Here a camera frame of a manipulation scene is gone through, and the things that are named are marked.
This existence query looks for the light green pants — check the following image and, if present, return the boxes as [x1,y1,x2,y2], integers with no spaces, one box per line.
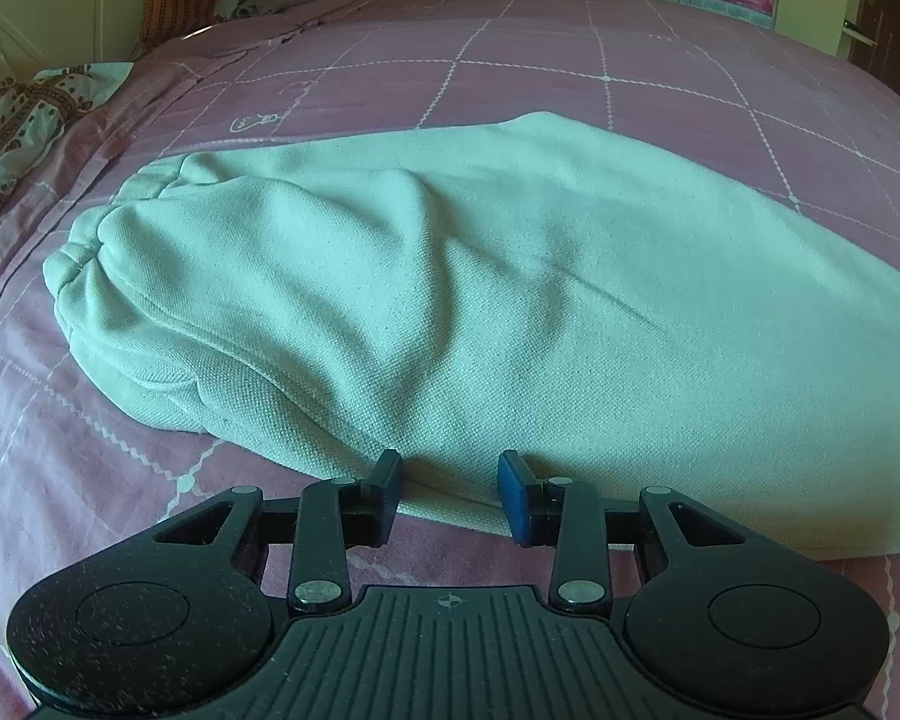
[43,111,900,562]

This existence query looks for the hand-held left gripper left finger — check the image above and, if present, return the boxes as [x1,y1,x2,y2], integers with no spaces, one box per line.
[154,450,404,614]

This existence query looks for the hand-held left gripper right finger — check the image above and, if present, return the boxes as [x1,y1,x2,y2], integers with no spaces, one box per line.
[497,450,751,614]

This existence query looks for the white floral patterned pillow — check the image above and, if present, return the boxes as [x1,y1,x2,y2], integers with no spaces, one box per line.
[0,41,134,254]

